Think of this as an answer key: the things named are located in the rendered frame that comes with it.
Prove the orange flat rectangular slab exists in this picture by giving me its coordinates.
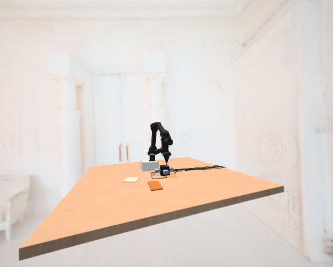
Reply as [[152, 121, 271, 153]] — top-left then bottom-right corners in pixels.
[[148, 180, 163, 191]]

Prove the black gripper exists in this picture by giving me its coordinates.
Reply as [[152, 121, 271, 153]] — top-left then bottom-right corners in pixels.
[[161, 145, 171, 163]]

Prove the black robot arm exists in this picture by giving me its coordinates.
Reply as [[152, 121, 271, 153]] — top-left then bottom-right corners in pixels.
[[148, 122, 173, 161]]

